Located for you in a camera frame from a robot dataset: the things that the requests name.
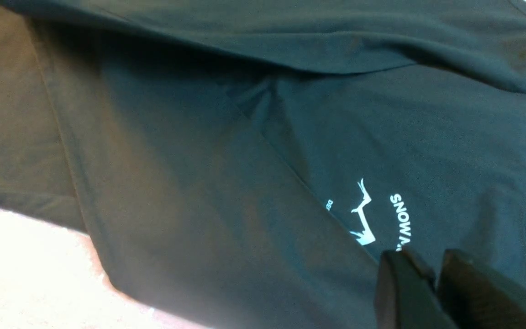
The dark gray long-sleeve top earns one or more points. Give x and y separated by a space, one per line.
243 163

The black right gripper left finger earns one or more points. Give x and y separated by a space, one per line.
405 295

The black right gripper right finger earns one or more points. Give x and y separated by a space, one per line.
476 296

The pink checkered tablecloth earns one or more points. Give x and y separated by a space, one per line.
51 278

